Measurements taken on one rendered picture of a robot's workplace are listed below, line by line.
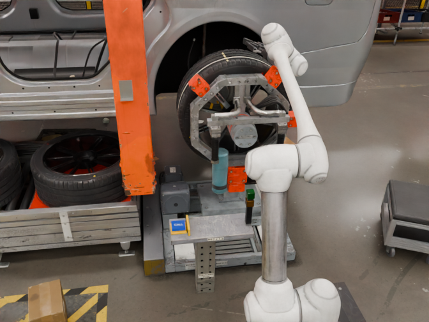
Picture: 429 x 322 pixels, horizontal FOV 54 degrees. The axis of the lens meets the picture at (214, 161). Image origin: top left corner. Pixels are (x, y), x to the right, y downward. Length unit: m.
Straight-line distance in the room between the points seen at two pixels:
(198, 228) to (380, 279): 1.18
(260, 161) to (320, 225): 1.51
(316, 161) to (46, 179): 1.61
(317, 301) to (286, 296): 0.12
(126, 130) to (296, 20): 1.19
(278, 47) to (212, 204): 1.23
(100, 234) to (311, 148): 1.46
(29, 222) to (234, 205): 1.23
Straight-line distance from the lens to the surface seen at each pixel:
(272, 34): 1.88
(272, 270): 1.75
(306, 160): 1.64
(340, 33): 2.75
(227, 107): 2.39
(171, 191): 2.56
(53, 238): 2.69
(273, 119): 2.14
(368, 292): 2.69
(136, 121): 2.11
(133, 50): 1.98
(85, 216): 2.56
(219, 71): 2.28
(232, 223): 2.25
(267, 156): 1.60
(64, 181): 2.58
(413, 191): 2.98
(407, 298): 2.75
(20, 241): 2.73
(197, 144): 2.34
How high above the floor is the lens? 1.91
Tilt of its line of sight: 32 degrees down
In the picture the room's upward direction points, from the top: 1 degrees clockwise
